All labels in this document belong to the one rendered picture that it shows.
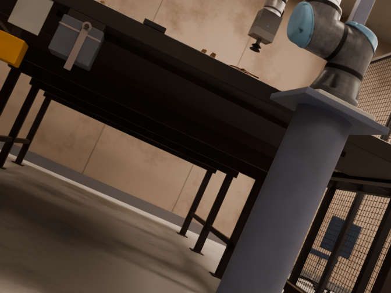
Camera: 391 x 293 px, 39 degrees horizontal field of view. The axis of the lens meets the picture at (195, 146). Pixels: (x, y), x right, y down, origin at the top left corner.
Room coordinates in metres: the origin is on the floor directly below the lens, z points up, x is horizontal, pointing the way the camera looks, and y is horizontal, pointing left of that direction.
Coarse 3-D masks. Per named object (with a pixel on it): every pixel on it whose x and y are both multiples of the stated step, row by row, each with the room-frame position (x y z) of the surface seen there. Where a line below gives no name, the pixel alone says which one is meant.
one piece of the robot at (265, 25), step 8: (264, 8) 2.02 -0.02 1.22; (256, 16) 2.08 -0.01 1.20; (264, 16) 2.03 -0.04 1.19; (272, 16) 2.04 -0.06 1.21; (280, 16) 2.08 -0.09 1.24; (256, 24) 2.03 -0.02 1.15; (264, 24) 2.03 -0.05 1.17; (272, 24) 2.04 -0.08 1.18; (248, 32) 2.08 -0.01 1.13; (256, 32) 2.03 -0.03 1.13; (264, 32) 2.03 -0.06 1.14; (272, 32) 2.04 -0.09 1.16; (264, 40) 2.06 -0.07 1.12; (272, 40) 2.05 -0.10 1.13
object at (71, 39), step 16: (64, 16) 1.70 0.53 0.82; (80, 16) 1.72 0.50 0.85; (64, 32) 1.70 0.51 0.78; (80, 32) 1.70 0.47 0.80; (96, 32) 1.71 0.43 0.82; (48, 48) 1.70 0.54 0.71; (64, 48) 1.70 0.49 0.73; (80, 48) 1.71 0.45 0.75; (96, 48) 1.71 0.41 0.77; (80, 64) 1.73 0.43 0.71
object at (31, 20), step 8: (24, 0) 1.70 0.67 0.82; (32, 0) 1.71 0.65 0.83; (40, 0) 1.71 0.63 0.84; (48, 0) 1.71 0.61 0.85; (16, 8) 1.70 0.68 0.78; (24, 8) 1.70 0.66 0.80; (32, 8) 1.71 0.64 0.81; (40, 8) 1.71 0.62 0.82; (48, 8) 1.71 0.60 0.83; (16, 16) 1.70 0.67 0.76; (24, 16) 1.71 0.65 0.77; (32, 16) 1.71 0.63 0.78; (40, 16) 1.71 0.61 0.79; (16, 24) 1.70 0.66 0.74; (24, 24) 1.71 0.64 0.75; (32, 24) 1.71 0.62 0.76; (40, 24) 1.71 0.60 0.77; (32, 32) 1.71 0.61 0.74
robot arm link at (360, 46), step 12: (348, 24) 1.56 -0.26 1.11; (360, 24) 1.54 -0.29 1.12; (348, 36) 1.53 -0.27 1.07; (360, 36) 1.54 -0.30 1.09; (372, 36) 1.54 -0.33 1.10; (336, 48) 1.53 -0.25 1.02; (348, 48) 1.53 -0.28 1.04; (360, 48) 1.54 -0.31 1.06; (372, 48) 1.55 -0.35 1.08; (336, 60) 1.56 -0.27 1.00; (348, 60) 1.54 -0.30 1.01; (360, 60) 1.54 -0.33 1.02; (360, 72) 1.55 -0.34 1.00
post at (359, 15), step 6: (360, 0) 3.87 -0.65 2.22; (366, 0) 3.86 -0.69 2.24; (372, 0) 3.87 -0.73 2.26; (354, 6) 3.93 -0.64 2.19; (360, 6) 3.86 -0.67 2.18; (366, 6) 3.87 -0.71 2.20; (354, 12) 3.88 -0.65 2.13; (360, 12) 3.86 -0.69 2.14; (366, 12) 3.87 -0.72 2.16; (354, 18) 3.86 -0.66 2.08; (360, 18) 3.87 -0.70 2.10; (366, 18) 3.87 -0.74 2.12
